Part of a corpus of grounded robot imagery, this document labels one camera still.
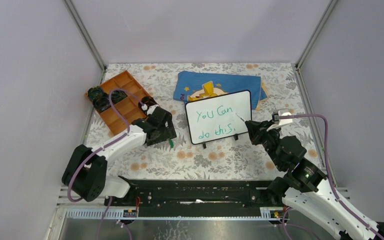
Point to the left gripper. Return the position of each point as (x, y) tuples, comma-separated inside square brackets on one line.
[(169, 133)]

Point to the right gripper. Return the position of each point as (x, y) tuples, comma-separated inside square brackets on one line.
[(257, 129)]

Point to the small whiteboard black frame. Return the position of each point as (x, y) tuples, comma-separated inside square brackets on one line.
[(215, 118)]

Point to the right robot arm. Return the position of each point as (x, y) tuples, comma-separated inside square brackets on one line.
[(307, 189)]

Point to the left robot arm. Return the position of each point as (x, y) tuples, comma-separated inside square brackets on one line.
[(86, 172)]

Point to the dark rolled fabric right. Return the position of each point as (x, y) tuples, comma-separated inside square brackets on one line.
[(148, 101)]

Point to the dark rolled fabric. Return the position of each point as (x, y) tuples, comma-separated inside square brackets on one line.
[(99, 98), (148, 101), (117, 95)]

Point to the floral table cloth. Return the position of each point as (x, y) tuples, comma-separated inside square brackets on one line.
[(225, 159)]

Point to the blue cartoon cloth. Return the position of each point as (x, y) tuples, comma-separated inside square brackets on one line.
[(193, 86)]

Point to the orange compartment tray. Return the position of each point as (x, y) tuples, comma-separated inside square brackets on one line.
[(120, 114)]

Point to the dark rolled fabric middle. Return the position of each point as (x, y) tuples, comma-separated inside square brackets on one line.
[(117, 95)]

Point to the dark rolled fabric left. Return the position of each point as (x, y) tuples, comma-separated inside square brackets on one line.
[(99, 98)]

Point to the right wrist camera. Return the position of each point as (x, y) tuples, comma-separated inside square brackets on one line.
[(281, 117)]

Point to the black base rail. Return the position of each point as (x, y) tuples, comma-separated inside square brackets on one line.
[(190, 198)]

